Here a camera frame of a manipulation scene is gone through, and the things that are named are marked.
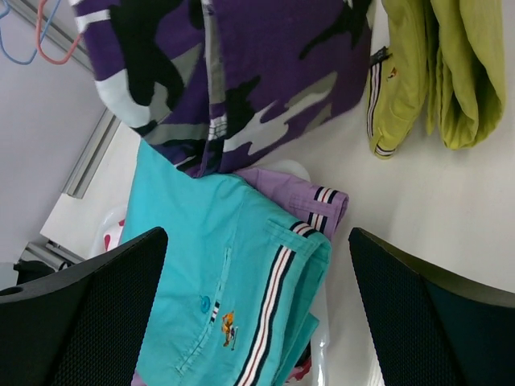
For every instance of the olive yellow trousers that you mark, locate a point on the olive yellow trousers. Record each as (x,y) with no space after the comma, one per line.
(447,57)

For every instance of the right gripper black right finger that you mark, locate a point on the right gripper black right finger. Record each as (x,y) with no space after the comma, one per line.
(431,326)

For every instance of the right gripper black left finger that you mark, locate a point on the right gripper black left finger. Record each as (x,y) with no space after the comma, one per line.
(83,325)

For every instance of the purple grey camouflage trousers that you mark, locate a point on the purple grey camouflage trousers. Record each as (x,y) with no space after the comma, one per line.
(213,86)

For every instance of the pink wire hanger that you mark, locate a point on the pink wire hanger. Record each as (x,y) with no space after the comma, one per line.
(52,44)

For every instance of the white plastic basket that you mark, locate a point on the white plastic basket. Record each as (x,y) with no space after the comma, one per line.
(318,373)

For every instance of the lilac purple trousers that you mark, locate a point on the lilac purple trousers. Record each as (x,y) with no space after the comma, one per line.
(321,207)

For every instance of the teal trousers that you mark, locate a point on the teal trousers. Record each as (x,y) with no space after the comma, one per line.
(239,278)

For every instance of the light blue wire hanger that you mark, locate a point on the light blue wire hanger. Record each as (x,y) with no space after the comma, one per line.
(18,19)

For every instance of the left aluminium frame posts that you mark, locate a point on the left aluminium frame posts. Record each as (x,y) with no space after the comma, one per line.
(90,157)

